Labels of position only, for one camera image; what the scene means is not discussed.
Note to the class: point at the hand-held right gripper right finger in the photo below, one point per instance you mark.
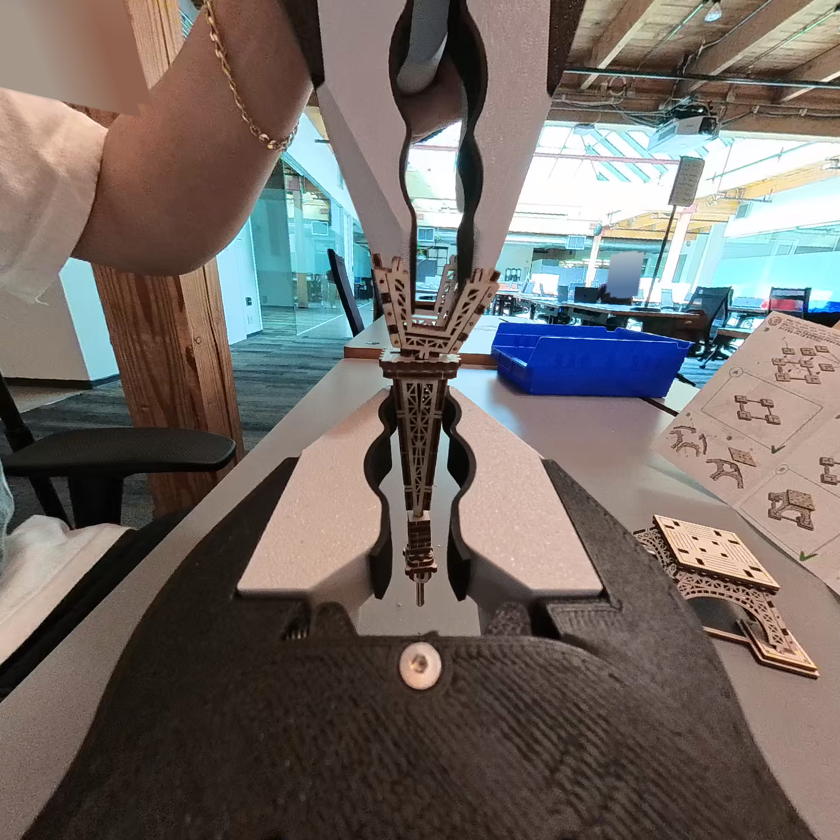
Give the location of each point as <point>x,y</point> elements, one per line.
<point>525,525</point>

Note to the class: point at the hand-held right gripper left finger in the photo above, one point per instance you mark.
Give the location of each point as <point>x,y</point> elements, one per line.
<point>315,518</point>

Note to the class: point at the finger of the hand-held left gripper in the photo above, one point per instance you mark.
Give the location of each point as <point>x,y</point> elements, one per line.
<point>518,98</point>
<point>354,98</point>

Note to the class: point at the wooden tower spire section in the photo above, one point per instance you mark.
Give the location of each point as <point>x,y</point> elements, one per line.
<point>417,420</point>

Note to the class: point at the person's left forearm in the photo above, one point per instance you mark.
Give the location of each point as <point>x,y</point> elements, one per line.
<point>197,197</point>

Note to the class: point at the person's left hand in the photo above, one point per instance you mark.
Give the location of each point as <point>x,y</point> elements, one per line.
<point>439,111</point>

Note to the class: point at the black ceiling pipe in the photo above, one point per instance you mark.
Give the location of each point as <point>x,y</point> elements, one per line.
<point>689,75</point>

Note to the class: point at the ceiling spot lamp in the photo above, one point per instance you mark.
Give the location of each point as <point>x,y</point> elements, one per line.
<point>713,10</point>

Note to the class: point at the white ceiling projector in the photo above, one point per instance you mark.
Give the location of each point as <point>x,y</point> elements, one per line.
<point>686,128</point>

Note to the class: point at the blue plastic bin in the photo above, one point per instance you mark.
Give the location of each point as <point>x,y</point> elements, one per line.
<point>590,367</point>

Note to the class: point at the wooden tower base section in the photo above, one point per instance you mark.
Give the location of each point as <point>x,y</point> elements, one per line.
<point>709,554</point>

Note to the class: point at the white sign on pole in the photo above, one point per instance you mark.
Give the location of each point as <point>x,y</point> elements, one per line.
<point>687,180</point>

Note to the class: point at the black office chair with armrest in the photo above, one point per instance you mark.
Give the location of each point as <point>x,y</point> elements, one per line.
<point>131,449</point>

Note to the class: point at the black chair backrest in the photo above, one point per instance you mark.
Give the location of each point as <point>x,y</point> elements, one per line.
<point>344,295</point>

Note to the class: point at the folded assembly diagram sheet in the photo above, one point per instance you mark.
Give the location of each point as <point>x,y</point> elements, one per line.
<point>754,459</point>

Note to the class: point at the wooden office table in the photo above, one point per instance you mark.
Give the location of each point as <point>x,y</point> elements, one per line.
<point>656,315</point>

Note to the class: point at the black mesh office chair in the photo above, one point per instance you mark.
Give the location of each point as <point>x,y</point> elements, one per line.
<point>712,308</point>

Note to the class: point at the white printed t-shirt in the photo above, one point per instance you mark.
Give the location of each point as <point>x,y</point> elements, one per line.
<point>39,197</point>

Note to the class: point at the red-backed office chair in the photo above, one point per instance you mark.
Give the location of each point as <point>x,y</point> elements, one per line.
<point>787,302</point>

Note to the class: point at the wooden support post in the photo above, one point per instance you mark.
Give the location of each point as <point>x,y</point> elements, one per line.
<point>170,367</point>

